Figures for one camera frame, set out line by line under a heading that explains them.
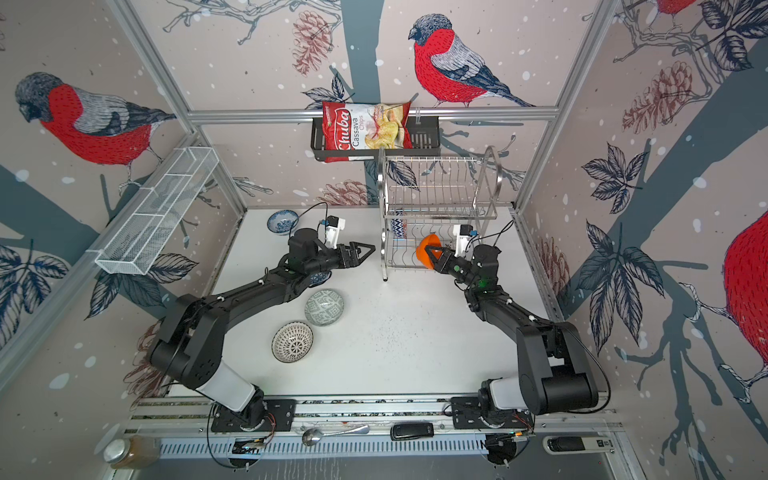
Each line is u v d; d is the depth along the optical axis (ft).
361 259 2.53
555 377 1.40
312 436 2.34
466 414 2.39
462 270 2.44
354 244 2.49
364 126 2.87
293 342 2.80
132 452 2.04
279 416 2.39
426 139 3.11
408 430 2.41
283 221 3.74
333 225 2.57
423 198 3.59
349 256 2.48
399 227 3.24
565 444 2.16
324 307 3.03
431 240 2.82
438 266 2.50
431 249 2.75
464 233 2.53
